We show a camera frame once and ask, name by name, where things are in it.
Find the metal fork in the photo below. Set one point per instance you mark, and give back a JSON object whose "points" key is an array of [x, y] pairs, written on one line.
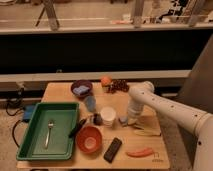
{"points": [[50, 126]]}

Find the black marker pen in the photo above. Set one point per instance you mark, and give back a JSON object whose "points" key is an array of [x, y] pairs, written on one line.
{"points": [[77, 128]]}

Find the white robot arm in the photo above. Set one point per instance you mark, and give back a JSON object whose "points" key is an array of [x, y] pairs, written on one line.
{"points": [[197, 122]]}

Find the green plastic tray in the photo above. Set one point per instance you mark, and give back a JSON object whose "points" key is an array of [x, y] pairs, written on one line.
{"points": [[65, 116]]}

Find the white paper cup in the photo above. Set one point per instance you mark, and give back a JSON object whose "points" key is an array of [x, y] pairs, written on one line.
{"points": [[108, 115]]}

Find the orange fruit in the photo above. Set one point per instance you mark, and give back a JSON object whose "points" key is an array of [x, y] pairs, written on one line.
{"points": [[106, 81]]}

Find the purple bowl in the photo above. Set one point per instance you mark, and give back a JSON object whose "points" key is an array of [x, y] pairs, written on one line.
{"points": [[78, 83]]}

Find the dark red grape bunch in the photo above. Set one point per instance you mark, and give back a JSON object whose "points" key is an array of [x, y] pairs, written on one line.
{"points": [[118, 85]]}

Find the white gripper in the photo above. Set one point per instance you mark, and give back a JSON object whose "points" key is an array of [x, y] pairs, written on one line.
{"points": [[128, 119]]}

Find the blue power box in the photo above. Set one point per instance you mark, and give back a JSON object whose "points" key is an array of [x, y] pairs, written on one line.
{"points": [[28, 113]]}

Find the black rectangular remote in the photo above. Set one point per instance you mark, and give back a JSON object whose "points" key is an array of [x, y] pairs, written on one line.
{"points": [[112, 150]]}

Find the orange plastic bowl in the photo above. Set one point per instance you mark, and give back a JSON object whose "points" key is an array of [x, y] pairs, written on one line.
{"points": [[89, 139]]}

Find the blue plastic cup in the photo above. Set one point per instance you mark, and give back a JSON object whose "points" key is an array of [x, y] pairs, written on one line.
{"points": [[90, 103]]}

